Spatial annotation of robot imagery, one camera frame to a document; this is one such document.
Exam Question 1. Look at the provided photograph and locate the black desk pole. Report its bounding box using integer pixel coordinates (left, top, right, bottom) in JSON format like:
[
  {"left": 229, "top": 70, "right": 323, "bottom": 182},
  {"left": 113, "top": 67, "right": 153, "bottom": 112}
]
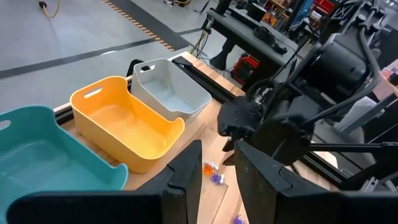
[{"left": 214, "top": 0, "right": 233, "bottom": 17}]

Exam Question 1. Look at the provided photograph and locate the light grey plastic bin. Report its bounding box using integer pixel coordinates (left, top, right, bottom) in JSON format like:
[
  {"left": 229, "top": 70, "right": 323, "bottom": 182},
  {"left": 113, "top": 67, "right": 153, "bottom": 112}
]
[{"left": 130, "top": 57, "right": 213, "bottom": 125}]

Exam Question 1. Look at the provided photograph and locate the cable bundle beside desk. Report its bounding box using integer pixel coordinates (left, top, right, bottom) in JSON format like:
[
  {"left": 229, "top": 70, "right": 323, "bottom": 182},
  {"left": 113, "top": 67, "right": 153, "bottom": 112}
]
[{"left": 189, "top": 17, "right": 213, "bottom": 58}]

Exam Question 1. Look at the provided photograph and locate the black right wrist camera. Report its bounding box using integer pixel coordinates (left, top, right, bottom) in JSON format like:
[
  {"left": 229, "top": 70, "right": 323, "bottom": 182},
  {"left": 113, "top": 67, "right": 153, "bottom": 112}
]
[{"left": 216, "top": 96, "right": 264, "bottom": 139}]

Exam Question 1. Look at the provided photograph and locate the yellow cable with black plug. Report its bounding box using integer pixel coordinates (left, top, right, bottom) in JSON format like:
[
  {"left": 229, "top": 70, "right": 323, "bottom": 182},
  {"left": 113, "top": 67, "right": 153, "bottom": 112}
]
[{"left": 38, "top": 0, "right": 62, "bottom": 19}]

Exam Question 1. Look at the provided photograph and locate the white paper sheet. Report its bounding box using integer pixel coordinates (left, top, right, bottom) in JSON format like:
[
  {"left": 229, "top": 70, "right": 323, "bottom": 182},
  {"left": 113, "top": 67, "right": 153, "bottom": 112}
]
[{"left": 334, "top": 95, "right": 386, "bottom": 135}]

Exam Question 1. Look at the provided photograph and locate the red storage rack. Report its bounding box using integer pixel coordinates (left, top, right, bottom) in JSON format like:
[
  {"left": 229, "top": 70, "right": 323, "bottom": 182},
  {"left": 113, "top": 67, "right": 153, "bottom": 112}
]
[{"left": 312, "top": 0, "right": 335, "bottom": 14}]

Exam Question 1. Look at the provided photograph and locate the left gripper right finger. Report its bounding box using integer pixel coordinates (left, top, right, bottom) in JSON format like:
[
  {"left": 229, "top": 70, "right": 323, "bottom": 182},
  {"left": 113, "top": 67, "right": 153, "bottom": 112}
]
[{"left": 233, "top": 140, "right": 398, "bottom": 224}]

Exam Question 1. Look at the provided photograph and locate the teal plastic bin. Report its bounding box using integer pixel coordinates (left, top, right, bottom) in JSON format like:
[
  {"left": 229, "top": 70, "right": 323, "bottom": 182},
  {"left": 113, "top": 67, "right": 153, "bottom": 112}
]
[{"left": 0, "top": 105, "right": 129, "bottom": 224}]

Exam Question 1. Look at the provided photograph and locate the yellow-orange plastic bin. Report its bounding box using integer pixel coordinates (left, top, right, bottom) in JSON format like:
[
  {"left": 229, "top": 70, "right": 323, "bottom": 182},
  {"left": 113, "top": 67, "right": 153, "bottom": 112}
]
[{"left": 69, "top": 75, "right": 186, "bottom": 174}]

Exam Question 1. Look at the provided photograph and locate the black cable bundle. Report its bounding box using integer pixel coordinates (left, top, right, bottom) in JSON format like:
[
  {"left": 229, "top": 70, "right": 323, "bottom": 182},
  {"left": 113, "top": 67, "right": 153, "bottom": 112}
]
[{"left": 252, "top": 26, "right": 289, "bottom": 55}]

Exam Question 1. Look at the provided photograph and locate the red tool case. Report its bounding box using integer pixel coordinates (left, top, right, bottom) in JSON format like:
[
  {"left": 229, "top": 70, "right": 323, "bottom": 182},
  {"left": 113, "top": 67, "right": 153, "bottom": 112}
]
[{"left": 230, "top": 52, "right": 261, "bottom": 86}]

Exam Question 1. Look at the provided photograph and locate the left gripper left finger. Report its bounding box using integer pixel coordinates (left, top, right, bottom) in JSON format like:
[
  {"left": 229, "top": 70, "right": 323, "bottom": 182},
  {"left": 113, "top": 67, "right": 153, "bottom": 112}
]
[{"left": 6, "top": 139, "right": 203, "bottom": 224}]

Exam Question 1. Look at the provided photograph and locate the dark grey desk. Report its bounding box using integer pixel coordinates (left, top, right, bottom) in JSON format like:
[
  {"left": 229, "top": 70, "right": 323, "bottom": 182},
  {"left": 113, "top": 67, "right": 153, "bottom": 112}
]
[{"left": 206, "top": 8, "right": 299, "bottom": 91}]

